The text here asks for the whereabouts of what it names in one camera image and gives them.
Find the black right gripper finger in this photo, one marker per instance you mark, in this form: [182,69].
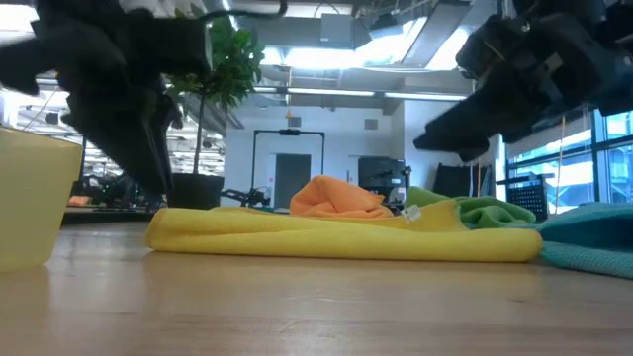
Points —
[487,146]
[465,126]

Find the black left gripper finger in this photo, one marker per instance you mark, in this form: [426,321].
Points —
[174,116]
[128,138]

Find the green microfiber towel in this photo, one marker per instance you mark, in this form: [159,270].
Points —
[484,210]

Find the orange microfiber towel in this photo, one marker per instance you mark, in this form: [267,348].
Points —
[336,198]

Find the yellow microfiber towel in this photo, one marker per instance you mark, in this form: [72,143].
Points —
[321,240]

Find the black background robot arm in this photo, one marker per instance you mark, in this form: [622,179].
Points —
[247,197]

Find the teal microfiber towel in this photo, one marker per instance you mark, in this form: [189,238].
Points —
[588,237]

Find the black folded panel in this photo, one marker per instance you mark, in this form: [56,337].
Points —
[455,180]

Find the background robot station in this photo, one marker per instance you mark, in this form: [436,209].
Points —
[109,193]

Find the black perforated panel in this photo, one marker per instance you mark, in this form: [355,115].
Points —
[531,198]

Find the green potted plant black pot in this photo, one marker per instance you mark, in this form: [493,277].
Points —
[232,64]

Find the black equipment cabinet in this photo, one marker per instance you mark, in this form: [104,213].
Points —
[381,173]

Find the yellow translucent plastic bin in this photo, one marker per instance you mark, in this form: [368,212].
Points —
[34,198]

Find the grey door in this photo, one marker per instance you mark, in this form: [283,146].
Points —
[284,173]

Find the long ceiling light strip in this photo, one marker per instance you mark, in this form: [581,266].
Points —
[331,92]

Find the grey ceiling box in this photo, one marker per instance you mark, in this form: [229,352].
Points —
[336,27]

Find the black aluminium table frame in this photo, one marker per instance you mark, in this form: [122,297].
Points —
[99,216]

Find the silver air duct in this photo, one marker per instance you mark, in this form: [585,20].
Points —
[435,34]

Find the black gantry frame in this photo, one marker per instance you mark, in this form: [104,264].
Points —
[289,132]

